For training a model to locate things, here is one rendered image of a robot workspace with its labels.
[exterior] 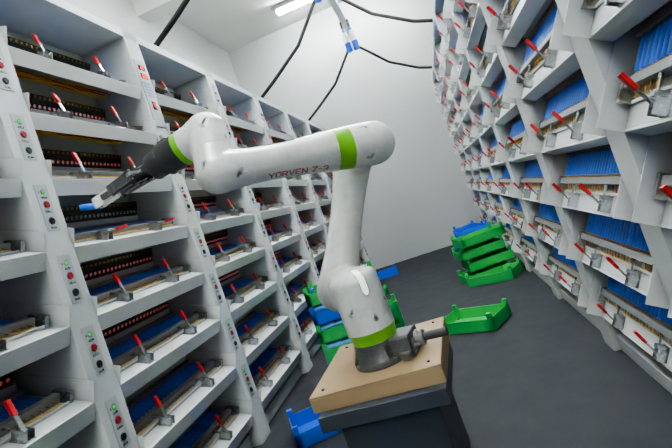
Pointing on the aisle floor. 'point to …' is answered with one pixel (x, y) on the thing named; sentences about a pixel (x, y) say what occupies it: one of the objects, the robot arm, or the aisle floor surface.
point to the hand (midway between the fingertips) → (106, 197)
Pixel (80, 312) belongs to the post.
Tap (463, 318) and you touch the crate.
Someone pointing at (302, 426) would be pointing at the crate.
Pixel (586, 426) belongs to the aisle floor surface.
